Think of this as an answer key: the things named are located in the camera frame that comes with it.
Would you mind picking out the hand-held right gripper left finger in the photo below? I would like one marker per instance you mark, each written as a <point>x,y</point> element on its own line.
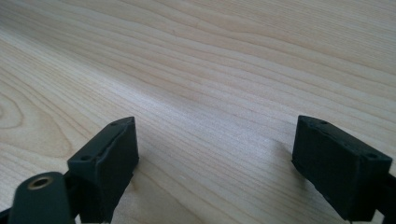
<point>107,168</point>

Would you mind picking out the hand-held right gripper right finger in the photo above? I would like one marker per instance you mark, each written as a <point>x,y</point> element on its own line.
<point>336,165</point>

